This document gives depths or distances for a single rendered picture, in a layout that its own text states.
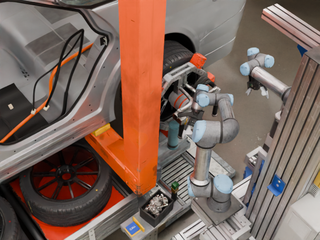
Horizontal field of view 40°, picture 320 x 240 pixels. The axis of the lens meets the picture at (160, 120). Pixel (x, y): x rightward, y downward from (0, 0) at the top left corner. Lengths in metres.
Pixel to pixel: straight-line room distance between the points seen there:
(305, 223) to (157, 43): 1.15
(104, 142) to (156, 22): 1.34
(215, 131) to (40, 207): 1.43
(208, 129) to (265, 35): 3.28
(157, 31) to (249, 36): 3.32
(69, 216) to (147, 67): 1.37
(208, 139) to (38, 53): 1.65
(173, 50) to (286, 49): 2.37
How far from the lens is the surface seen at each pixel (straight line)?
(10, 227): 3.10
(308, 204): 2.38
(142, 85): 2.25
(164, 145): 3.72
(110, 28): 2.70
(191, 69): 3.08
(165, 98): 3.29
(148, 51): 2.13
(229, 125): 2.28
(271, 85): 2.63
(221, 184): 2.54
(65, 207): 3.10
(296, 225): 2.39
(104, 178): 3.19
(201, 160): 2.39
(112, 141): 3.17
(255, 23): 5.59
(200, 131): 2.24
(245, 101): 4.51
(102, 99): 3.00
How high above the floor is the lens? 3.14
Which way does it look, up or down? 48 degrees down
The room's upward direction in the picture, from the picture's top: 3 degrees clockwise
